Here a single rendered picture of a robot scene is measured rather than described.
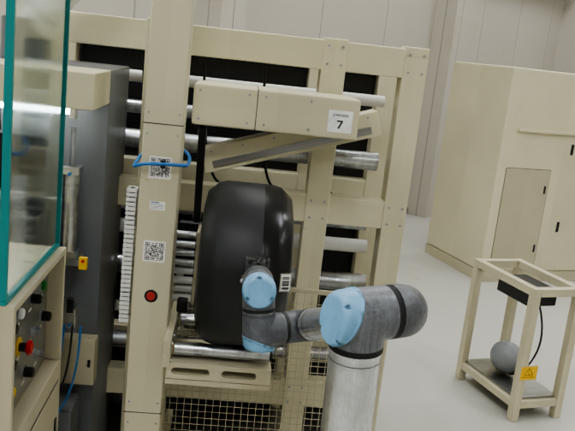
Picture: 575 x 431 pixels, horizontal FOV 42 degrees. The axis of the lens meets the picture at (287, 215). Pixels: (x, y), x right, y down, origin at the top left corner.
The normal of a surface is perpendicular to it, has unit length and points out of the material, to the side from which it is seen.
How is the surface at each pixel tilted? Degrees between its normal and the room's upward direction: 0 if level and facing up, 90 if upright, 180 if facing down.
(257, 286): 78
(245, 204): 32
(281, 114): 90
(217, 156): 90
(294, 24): 90
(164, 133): 90
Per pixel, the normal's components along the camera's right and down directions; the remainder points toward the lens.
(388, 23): 0.76, 0.22
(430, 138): -0.64, 0.10
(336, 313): -0.89, -0.09
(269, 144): 0.06, 0.22
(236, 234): 0.11, -0.37
